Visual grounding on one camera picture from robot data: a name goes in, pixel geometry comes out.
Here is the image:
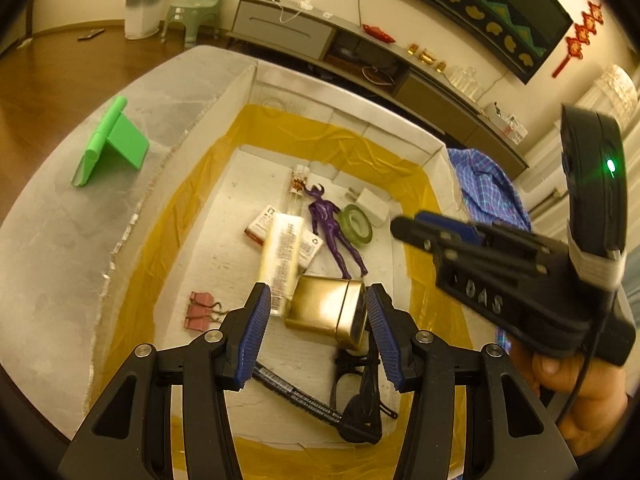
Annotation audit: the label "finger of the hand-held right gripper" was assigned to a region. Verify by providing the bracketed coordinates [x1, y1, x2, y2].
[390, 216, 577, 292]
[414, 211, 572, 262]

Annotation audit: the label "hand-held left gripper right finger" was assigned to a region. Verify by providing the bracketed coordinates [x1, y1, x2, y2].
[364, 282, 578, 480]

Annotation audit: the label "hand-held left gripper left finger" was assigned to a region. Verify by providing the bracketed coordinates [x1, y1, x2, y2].
[60, 281, 273, 480]

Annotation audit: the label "white plug charger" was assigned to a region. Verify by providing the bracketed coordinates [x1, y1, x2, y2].
[346, 187, 392, 226]

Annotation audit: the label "pink binder clip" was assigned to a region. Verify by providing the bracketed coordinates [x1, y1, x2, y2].
[186, 290, 236, 332]

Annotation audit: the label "black glasses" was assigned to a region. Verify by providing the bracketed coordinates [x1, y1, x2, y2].
[330, 347, 401, 436]

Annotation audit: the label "gold square tin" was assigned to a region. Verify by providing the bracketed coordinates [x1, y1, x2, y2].
[285, 275, 368, 352]

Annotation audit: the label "green tape roll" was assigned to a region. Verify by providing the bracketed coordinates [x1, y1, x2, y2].
[339, 204, 374, 243]

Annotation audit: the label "black marker pen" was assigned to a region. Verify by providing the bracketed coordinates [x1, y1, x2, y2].
[250, 360, 383, 445]

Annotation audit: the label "cream squeeze tube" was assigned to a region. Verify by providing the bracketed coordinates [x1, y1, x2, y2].
[257, 211, 305, 317]

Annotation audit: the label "purple figurine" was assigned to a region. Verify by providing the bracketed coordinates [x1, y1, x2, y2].
[302, 183, 370, 281]

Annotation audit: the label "red and white small box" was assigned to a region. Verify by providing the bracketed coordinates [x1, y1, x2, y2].
[244, 204, 327, 269]

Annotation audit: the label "white cardboard box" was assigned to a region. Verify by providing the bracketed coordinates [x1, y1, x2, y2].
[87, 57, 481, 480]

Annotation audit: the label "small clear glue tube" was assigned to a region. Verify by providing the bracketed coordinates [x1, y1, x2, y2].
[285, 165, 311, 216]

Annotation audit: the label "white box of small items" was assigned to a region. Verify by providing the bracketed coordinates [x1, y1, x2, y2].
[482, 102, 528, 143]

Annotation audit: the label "person's right hand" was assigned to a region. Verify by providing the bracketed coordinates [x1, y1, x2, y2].
[510, 342, 632, 457]

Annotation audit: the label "blue plaid cloth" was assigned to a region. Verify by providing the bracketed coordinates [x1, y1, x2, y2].
[446, 147, 532, 356]

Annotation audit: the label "white lace cover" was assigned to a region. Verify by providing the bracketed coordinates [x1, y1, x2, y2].
[572, 65, 640, 131]

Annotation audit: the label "set of clear glasses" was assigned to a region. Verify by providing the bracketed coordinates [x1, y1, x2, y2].
[447, 65, 486, 103]

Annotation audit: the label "red knot ornament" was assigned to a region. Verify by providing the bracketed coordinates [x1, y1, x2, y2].
[552, 2, 606, 78]

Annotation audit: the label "red cloth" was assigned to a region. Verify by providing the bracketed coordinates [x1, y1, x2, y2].
[361, 22, 397, 43]

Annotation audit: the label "television with patterned cover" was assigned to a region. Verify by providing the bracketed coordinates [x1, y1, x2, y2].
[350, 0, 575, 86]

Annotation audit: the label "green phone stand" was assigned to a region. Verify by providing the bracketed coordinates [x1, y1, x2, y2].
[71, 96, 151, 188]

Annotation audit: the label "grey television cabinet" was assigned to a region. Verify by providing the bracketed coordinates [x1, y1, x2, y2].
[227, 0, 530, 181]

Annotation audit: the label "green plastic chair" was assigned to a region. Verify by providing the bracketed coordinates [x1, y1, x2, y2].
[161, 0, 226, 43]

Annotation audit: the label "white planter with plant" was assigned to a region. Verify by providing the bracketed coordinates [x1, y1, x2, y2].
[124, 0, 166, 41]

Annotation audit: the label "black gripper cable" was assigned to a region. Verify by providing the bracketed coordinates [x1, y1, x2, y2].
[555, 327, 603, 423]

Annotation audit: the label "white charger with cable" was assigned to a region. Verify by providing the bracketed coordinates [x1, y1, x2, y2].
[277, 0, 316, 25]

